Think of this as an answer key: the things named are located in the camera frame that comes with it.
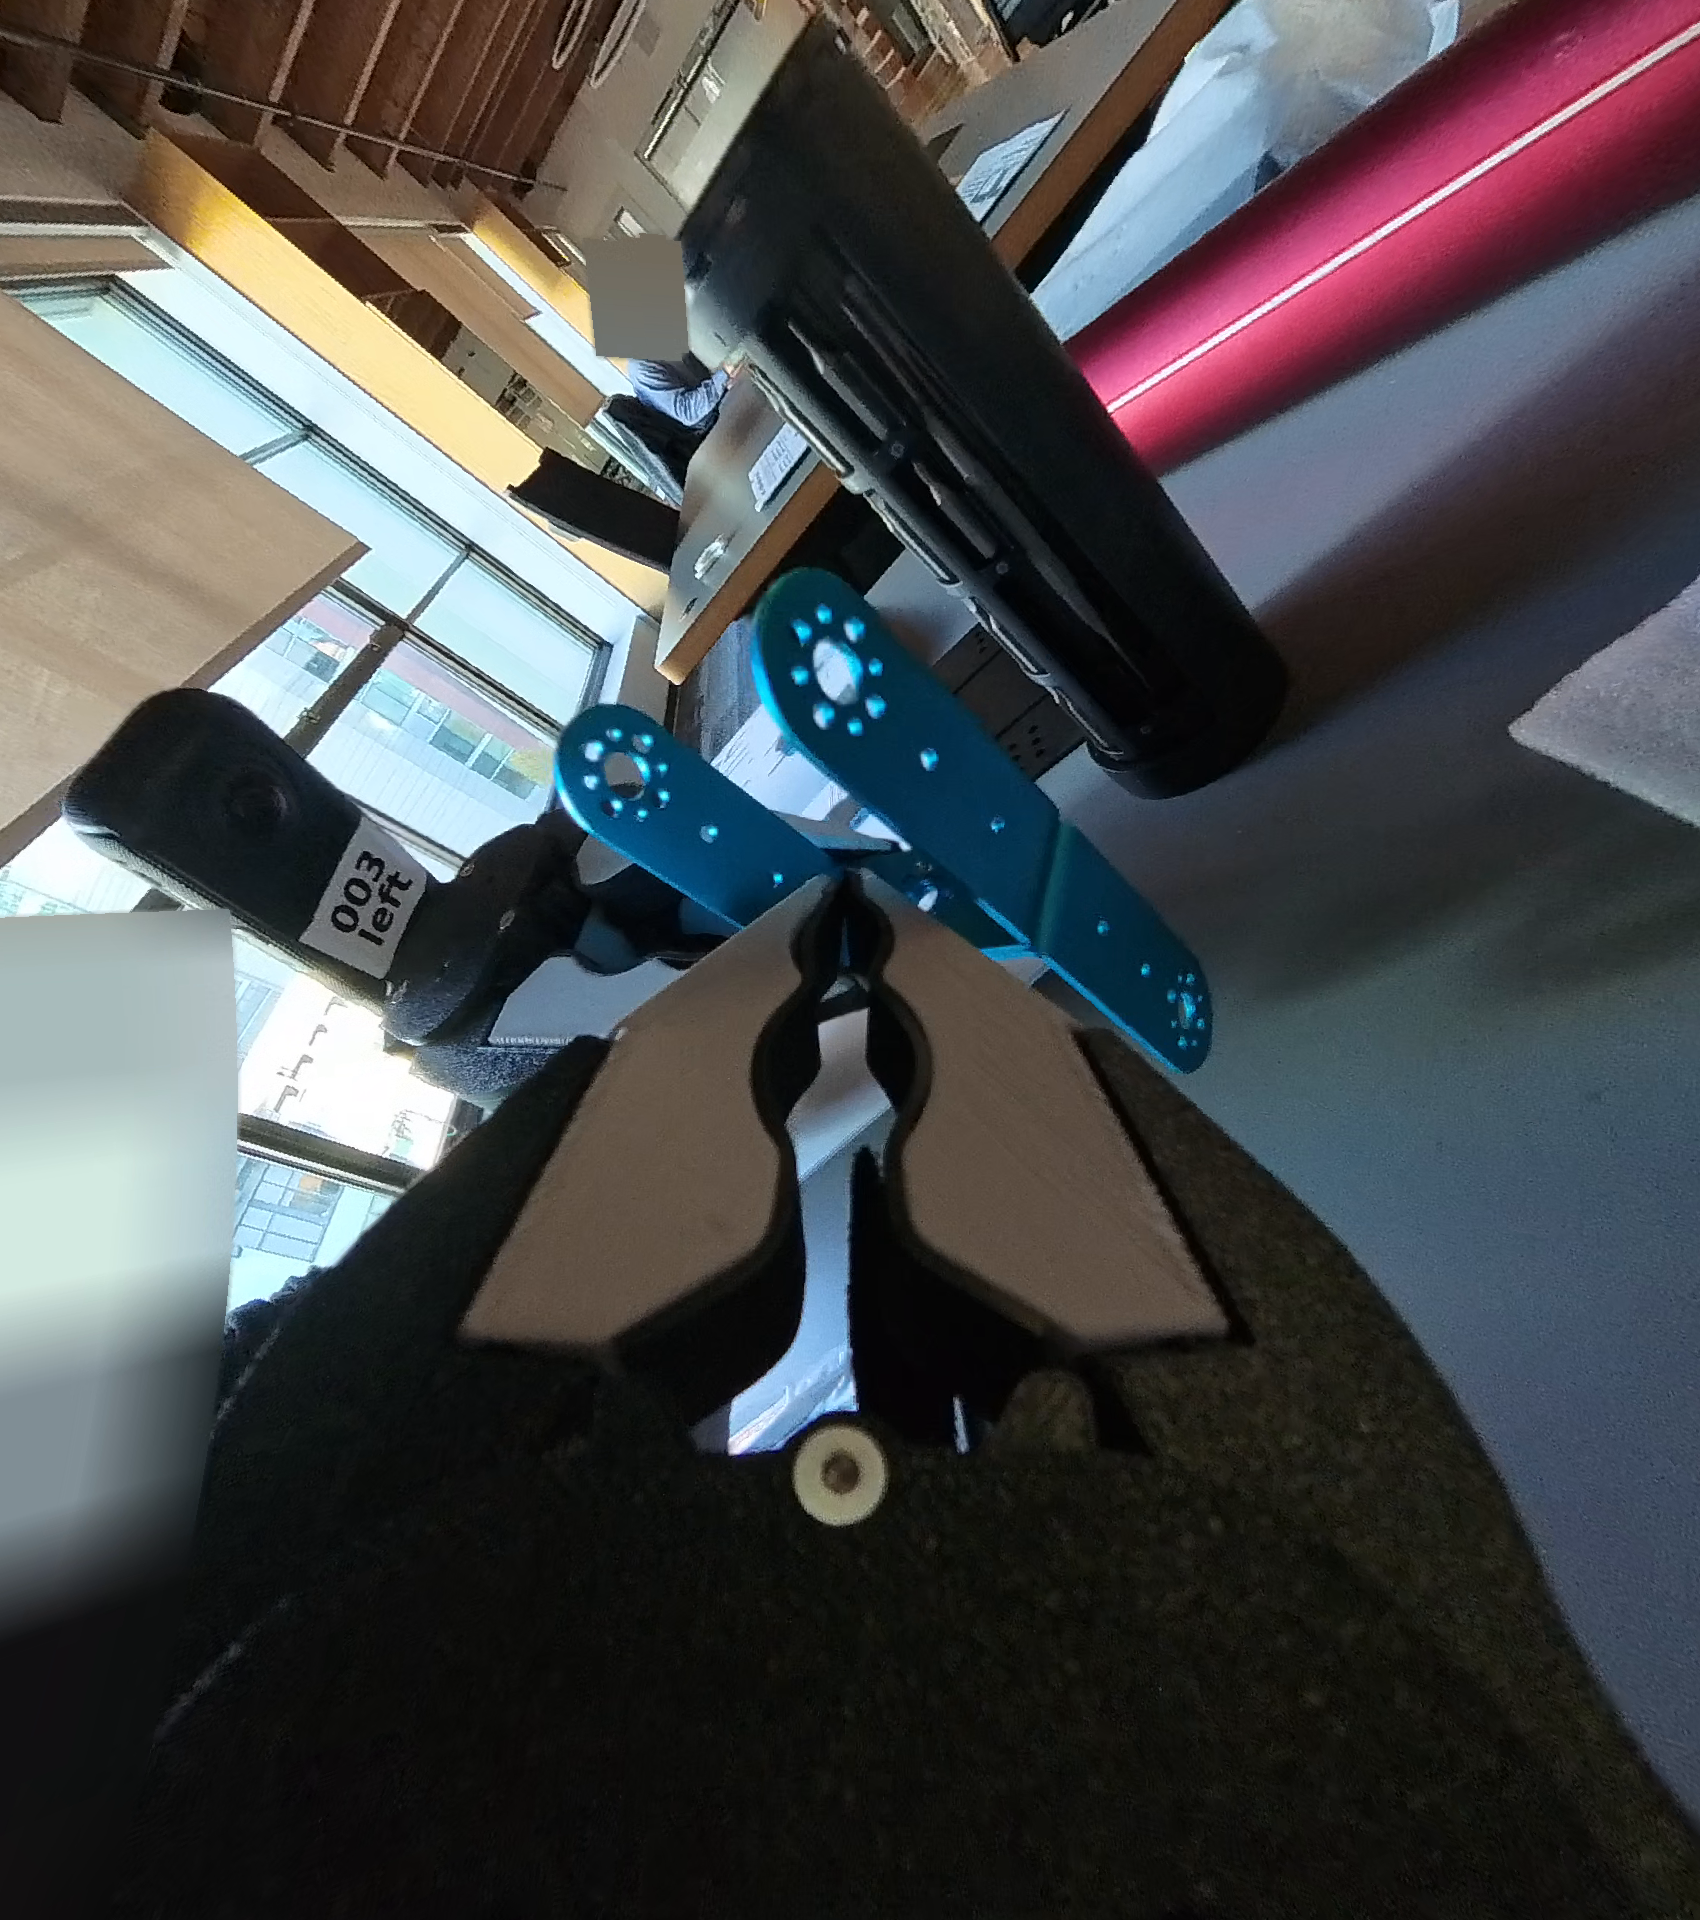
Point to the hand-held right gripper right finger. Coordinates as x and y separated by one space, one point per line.
1045 1184

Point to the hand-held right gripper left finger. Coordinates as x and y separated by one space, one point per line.
640 1184

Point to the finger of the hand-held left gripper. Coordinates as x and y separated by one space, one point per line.
581 1003

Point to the blue H-shaped metal bracket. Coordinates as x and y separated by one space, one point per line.
941 780

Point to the white instruction booklet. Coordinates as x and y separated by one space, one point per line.
753 759

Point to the large window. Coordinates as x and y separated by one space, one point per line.
505 631

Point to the beige roller blind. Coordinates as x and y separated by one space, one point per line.
70 524

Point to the small white object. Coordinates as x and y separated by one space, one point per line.
713 560

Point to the black office chair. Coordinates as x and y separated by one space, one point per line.
595 503

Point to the black cylindrical screwdriver set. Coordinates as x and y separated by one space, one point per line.
970 450

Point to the white foam sheet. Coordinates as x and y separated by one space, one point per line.
1690 705

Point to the red metal cylinder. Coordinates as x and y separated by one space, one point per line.
1391 195

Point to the white crumpled plastic bag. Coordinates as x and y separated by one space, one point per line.
1210 91

